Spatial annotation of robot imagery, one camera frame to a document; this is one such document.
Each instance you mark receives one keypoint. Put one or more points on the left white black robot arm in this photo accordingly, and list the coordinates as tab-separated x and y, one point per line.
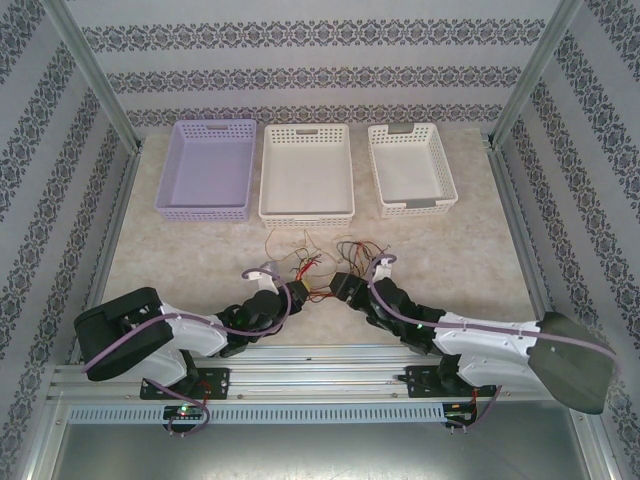
195	335

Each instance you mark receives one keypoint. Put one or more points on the green controller circuit board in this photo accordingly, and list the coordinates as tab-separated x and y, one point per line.
457	416
185	411

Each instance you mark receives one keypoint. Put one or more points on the aluminium frame post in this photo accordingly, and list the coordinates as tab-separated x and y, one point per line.
95	75
532	75

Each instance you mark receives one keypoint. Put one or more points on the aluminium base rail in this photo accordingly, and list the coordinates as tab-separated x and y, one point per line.
320	380

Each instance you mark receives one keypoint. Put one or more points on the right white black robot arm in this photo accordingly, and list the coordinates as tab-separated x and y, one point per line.
480	335

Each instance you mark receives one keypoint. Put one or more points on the purple plastic basket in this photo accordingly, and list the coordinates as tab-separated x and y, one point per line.
205	170

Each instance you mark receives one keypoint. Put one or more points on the large white plastic basket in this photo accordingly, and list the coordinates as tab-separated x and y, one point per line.
305	175

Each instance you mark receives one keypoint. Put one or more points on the grey metal bottom panel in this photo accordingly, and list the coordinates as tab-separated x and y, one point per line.
320	452

